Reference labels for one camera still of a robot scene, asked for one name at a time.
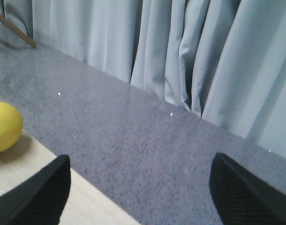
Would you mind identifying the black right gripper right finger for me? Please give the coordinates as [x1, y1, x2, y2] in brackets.
[209, 152, 286, 225]

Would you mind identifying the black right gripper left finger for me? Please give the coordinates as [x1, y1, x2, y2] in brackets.
[0, 155, 71, 225]

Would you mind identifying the wooden cutting board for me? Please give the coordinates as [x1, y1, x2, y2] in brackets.
[0, 133, 137, 225]

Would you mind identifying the yellow lemon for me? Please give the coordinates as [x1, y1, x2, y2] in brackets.
[0, 101, 24, 152]

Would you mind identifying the grey curtain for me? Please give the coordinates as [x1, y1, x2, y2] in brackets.
[0, 0, 286, 158]

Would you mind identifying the wooden stick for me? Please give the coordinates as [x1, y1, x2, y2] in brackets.
[0, 14, 37, 48]

